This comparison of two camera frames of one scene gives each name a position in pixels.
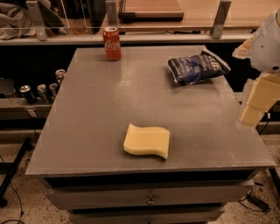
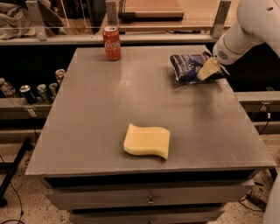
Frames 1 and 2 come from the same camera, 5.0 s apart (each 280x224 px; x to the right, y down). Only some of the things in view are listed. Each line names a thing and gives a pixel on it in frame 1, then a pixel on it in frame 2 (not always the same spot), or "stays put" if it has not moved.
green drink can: [41, 89] stays put
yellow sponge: [146, 140] stays put
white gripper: [267, 48] to [222, 53]
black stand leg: [10, 168] stays put
